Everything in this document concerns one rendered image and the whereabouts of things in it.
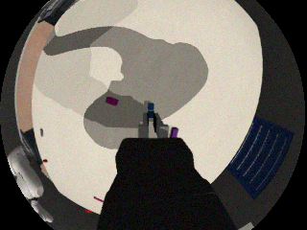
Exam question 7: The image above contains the purple rod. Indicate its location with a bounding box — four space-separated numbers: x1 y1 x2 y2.
170 127 179 138

